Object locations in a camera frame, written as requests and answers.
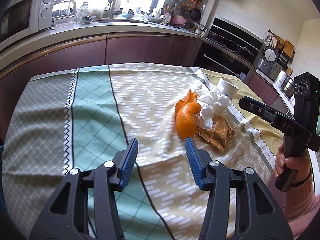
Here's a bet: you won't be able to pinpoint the white microwave oven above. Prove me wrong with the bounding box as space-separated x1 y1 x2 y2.
1 0 54 50

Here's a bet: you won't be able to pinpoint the grey rice cooker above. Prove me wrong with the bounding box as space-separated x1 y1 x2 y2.
257 45 283 80

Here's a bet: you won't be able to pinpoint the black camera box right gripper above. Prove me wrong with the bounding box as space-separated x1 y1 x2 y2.
294 72 319 133

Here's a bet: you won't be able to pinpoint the pink pot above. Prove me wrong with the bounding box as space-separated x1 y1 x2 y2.
170 15 187 25

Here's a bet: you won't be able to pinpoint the glass electric kettle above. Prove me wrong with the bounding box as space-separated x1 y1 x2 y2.
52 0 76 18

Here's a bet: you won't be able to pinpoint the white tissue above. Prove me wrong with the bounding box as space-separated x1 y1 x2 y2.
194 84 232 130

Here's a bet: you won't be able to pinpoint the dotted paper cup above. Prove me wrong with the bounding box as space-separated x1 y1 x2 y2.
217 77 239 100

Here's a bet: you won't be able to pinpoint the black built-in oven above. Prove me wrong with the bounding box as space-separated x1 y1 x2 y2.
193 17 265 84

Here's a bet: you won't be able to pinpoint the purple base cabinets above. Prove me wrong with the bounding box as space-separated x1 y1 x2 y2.
1 33 202 140

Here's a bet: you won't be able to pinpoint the white soap bottle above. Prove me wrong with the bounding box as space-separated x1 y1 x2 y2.
114 0 121 12

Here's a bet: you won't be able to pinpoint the person's right hand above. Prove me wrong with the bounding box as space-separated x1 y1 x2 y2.
274 140 311 187

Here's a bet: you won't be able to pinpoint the small patterned bowl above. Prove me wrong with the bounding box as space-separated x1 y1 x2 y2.
80 16 95 24

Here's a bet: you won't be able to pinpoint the black hanging frying pan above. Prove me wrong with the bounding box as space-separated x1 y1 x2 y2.
190 7 201 22

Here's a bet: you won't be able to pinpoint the orange peel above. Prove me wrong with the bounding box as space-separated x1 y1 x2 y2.
175 89 202 139

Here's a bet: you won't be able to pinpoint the gold foil wrapper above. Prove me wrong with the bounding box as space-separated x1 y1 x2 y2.
197 114 234 152

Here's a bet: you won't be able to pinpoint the patterned tablecloth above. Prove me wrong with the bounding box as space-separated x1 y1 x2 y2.
1 62 286 240

